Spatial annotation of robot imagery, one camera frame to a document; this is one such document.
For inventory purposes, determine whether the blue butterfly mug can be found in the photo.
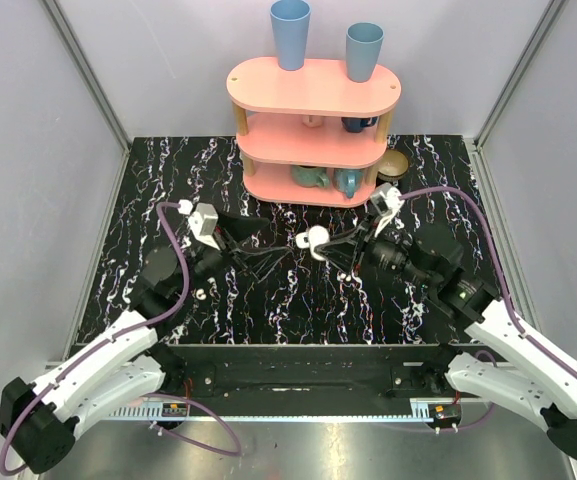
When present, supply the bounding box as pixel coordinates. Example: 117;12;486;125
333;169;363;199

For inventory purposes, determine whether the brown ceramic bowl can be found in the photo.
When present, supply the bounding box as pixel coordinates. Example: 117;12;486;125
377;149;410;183

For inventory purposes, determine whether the left light blue cup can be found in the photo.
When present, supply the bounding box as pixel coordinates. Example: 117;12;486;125
270;0;311;71

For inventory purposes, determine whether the white oval pebble case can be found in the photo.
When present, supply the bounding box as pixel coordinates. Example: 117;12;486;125
295;225;330;261

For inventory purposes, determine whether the right light blue cup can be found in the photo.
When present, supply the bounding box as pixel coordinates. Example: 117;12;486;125
345;22;384;83

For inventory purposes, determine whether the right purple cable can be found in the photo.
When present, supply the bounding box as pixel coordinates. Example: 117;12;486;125
397;185;577;433

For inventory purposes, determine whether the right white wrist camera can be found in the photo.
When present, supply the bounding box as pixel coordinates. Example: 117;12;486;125
370;183;404;238

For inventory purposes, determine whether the right orange connector board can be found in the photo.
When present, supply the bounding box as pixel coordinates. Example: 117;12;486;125
432;404;461;422

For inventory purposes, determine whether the white earbud centre right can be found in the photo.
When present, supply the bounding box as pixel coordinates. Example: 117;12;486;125
337;271;354;282

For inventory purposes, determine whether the left orange connector board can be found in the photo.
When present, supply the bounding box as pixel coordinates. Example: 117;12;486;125
161;401;188;418

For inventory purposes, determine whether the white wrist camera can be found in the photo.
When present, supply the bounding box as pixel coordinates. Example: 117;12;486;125
370;183;404;238
188;203;220;250

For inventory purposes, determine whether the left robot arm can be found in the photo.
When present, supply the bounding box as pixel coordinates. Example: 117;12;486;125
0;202;290;476

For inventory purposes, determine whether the purple cable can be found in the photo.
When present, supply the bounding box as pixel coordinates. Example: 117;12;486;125
0;199;242;475
397;185;577;433

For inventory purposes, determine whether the dark blue mug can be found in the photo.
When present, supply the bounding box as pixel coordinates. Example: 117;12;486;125
341;117;379;133

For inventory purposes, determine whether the orange connector board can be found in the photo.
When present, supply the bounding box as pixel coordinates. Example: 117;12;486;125
161;401;188;418
432;404;461;422

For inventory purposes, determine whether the pink three-tier wooden shelf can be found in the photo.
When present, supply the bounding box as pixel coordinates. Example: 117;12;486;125
226;57;402;208

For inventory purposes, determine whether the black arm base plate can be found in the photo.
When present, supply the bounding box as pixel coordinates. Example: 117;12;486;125
147;344;460;416

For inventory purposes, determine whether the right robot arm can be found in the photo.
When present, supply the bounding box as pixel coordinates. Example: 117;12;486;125
308;221;577;460

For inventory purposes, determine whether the light blue cup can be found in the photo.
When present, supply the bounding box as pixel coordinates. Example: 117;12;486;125
345;22;384;83
270;0;311;71

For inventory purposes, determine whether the teal glazed ceramic mug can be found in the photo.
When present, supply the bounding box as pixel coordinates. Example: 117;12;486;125
290;165;330;188

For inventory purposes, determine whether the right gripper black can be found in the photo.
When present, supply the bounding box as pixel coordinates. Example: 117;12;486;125
315;209;435;289

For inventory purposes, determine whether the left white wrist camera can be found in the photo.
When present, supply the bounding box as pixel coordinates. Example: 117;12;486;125
188;203;220;250

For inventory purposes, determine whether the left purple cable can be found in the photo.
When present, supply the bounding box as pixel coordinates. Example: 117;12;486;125
0;199;242;475

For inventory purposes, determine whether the pink mug on shelf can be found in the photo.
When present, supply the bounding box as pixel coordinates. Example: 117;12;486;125
302;115;324;128

